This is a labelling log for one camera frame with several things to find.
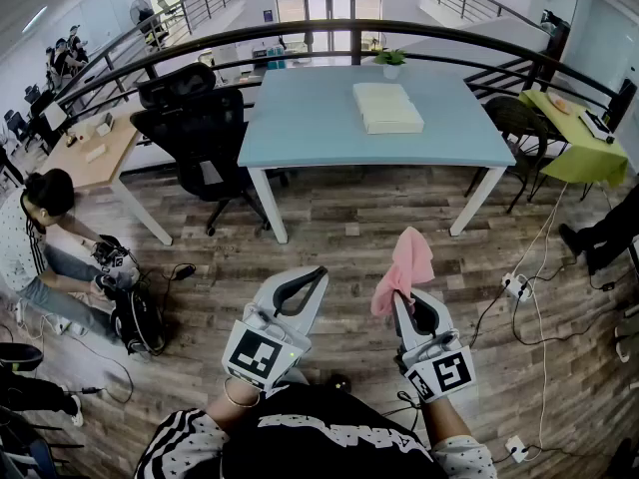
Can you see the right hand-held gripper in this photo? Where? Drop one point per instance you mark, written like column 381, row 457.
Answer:
column 451, row 372

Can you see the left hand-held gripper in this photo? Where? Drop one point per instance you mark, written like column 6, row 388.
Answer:
column 249, row 354

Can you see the pink cloth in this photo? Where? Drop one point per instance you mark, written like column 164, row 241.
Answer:
column 409, row 262

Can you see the cream rectangular board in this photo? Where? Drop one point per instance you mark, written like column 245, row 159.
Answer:
column 387, row 110

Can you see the person's left forearm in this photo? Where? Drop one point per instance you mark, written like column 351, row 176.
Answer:
column 229, row 414

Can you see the person's right forearm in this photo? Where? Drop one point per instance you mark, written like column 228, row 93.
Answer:
column 444, row 422

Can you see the white power strip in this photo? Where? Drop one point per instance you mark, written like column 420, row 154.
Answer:
column 514, row 285
column 516, row 448

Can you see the black power adapter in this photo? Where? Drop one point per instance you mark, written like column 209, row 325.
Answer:
column 184, row 271

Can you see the person in black t-shirt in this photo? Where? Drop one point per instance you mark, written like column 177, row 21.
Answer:
column 319, row 442

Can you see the black backpack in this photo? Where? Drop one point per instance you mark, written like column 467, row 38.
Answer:
column 135, row 322

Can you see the light blue table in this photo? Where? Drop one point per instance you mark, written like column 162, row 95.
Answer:
column 309, row 118

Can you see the black office chair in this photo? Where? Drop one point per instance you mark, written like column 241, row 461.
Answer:
column 199, row 128

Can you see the dark wicker chair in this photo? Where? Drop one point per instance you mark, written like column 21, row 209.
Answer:
column 514, row 118

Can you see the light wooden desk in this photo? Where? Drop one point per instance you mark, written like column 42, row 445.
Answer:
column 105, row 152

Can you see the white box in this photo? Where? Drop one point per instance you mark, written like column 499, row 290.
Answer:
column 105, row 127

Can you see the green plant in white pot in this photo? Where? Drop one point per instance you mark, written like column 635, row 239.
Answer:
column 392, row 65

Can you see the plate with food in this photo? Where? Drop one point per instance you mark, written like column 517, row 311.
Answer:
column 559, row 103

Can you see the white flat device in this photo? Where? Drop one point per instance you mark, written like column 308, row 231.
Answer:
column 596, row 125

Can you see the black stool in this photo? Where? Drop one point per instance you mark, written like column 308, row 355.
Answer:
column 17, row 357

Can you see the black metal railing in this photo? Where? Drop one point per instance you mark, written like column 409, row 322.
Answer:
column 349, row 27

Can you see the glass entrance door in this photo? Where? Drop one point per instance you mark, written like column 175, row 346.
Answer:
column 329, row 18

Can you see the black standing fan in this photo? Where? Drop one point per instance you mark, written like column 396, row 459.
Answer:
column 140, row 10

